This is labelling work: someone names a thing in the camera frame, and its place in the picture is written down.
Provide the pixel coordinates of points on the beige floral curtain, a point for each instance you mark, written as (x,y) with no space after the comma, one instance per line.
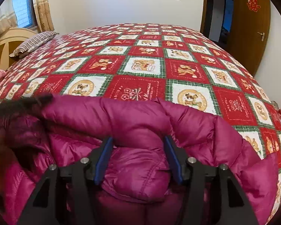
(43,15)

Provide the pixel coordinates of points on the red door decoration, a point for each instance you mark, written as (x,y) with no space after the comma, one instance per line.
(253,5)

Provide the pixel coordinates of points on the window with blue light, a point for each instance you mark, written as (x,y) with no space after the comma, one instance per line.
(24,13)

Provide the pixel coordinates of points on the striped grey pillow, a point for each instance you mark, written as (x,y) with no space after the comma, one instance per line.
(33,43)

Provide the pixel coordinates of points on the dark wooden door frame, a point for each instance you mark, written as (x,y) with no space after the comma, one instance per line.
(206,19)

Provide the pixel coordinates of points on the beige wooden headboard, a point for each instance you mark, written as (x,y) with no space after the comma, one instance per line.
(11,40)

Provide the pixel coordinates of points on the red christmas bear quilt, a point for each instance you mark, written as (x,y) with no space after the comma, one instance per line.
(147,62)

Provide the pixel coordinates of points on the magenta puffer down jacket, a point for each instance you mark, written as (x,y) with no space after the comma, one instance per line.
(138,187)

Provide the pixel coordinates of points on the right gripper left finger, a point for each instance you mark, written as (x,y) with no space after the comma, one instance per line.
(66,195)

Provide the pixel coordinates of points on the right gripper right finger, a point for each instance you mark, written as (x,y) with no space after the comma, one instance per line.
(212,194)

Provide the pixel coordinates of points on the brown wooden door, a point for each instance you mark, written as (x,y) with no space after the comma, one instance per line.
(244,42)

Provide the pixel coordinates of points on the silver door handle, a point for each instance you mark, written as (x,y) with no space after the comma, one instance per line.
(262,36)

